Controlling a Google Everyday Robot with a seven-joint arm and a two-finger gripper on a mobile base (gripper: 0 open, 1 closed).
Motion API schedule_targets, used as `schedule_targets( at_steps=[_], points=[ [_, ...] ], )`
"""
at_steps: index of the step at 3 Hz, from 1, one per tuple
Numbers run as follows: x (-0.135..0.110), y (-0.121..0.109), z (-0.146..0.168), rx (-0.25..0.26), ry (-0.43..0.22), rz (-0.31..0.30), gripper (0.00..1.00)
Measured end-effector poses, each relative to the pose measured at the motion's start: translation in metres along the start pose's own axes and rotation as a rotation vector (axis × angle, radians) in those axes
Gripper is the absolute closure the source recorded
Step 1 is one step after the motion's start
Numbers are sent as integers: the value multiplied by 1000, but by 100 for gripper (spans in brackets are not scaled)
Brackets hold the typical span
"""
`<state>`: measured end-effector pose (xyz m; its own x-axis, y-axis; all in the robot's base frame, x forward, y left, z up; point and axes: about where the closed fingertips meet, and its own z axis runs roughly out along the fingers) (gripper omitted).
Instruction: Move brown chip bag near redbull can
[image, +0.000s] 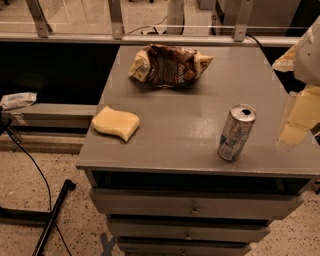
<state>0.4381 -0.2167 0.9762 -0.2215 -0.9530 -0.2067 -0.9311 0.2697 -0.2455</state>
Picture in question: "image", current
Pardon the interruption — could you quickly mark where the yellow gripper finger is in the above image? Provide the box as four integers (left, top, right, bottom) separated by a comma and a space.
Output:
272, 45, 297, 72
278, 85, 320, 146

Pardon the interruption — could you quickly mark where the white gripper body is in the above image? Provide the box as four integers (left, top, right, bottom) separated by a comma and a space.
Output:
294, 16, 320, 85

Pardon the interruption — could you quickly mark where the brown chip bag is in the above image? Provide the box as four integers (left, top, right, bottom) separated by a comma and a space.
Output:
128, 44, 213, 88

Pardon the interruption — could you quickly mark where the silver redbull can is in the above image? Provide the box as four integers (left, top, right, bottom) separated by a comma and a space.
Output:
217, 104, 257, 162

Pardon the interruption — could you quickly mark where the grey drawer cabinet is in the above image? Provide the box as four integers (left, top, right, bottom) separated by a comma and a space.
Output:
77, 46, 320, 256

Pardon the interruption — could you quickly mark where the yellow sponge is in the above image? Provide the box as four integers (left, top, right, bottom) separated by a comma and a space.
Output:
92, 106, 140, 142

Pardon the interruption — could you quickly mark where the white wipes packet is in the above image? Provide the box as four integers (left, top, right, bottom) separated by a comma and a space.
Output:
1, 92, 37, 110

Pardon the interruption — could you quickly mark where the black stand leg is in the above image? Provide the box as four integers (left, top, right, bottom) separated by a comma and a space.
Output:
0, 179, 76, 256

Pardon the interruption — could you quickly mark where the metal window rail frame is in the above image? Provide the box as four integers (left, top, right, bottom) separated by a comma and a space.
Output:
0, 0, 299, 47

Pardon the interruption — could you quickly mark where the black floor cable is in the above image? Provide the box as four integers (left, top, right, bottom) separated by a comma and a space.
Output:
0, 116, 73, 256

